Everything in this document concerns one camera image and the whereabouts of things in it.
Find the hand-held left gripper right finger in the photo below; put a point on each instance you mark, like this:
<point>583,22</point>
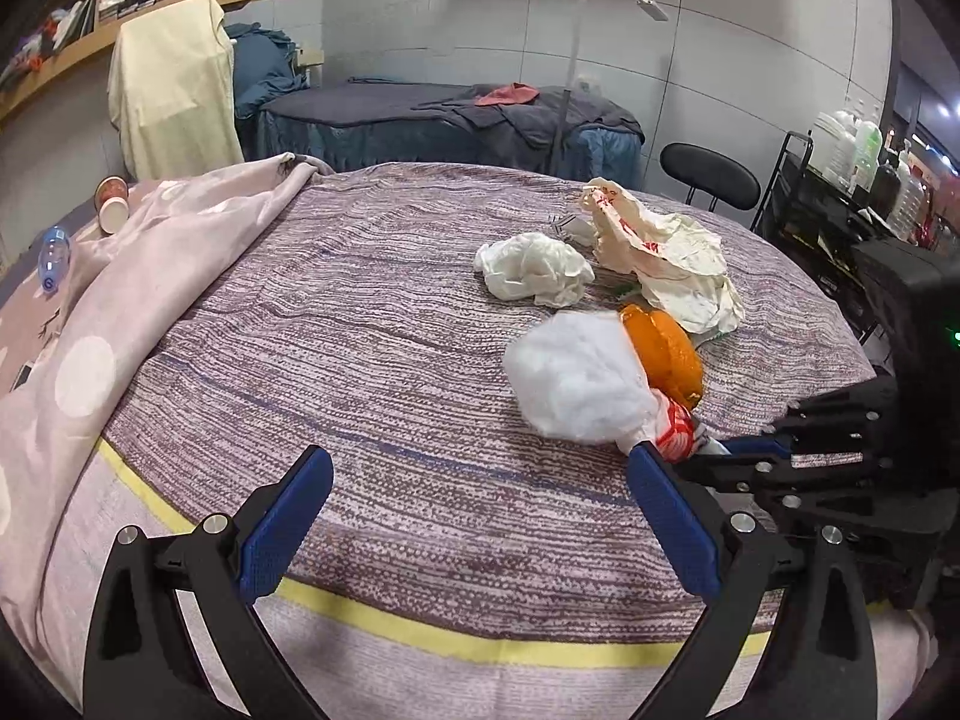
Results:
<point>675,525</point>

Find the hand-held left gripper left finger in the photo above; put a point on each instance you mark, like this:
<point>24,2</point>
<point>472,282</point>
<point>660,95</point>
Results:
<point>289,525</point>

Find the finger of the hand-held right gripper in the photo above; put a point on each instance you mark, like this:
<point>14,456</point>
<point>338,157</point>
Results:
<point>832,427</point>
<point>750,476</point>

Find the orange snack packet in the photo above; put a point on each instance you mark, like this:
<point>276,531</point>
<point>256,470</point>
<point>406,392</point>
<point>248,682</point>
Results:
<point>667,352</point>

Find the white plastic bag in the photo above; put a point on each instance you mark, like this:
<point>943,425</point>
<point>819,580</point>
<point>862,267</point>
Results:
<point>577,382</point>

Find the black trolley cart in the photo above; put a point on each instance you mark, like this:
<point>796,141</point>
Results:
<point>810,232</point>

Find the black pump bottle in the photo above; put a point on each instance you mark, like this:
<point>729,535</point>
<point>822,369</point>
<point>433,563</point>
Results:
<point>887,184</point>

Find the cream bag with red print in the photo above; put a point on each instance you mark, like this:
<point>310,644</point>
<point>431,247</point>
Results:
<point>675,255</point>

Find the green pump bottle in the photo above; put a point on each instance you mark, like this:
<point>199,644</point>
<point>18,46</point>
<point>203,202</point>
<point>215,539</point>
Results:
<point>870,154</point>

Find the black stool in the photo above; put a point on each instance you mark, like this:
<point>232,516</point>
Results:
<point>709,174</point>

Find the pink dotted blanket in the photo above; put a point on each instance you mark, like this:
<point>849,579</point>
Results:
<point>150,277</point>

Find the crumpled white tissue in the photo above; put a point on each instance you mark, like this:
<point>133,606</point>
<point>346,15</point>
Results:
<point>532,270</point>

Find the small silver wrapper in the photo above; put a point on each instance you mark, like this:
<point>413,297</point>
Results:
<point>566,226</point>

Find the white paper cup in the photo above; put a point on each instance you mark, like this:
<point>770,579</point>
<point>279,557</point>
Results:
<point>112,216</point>

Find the clear plastic bottle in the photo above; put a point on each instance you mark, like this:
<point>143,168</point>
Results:
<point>54,255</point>

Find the red patterned paper cup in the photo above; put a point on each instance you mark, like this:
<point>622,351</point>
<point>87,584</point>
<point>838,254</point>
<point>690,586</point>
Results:
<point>112,187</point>

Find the massage bed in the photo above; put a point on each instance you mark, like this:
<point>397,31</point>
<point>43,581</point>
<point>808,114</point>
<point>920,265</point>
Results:
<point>337,127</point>

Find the grey blanket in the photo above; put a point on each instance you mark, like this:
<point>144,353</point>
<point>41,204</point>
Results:
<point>540,120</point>

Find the cream cloth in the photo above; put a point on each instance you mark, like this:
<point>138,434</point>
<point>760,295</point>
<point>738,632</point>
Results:
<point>172,90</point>

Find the red cloth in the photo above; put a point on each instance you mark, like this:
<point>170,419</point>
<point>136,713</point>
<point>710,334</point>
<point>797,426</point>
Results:
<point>506,95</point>

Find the blue bedding pile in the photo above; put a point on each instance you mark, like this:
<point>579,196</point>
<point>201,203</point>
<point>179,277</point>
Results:
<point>262,67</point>

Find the row of books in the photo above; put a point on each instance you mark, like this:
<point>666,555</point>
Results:
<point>71,19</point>

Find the wooden wall cabinet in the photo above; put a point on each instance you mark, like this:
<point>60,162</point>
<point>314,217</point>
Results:
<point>45,88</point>

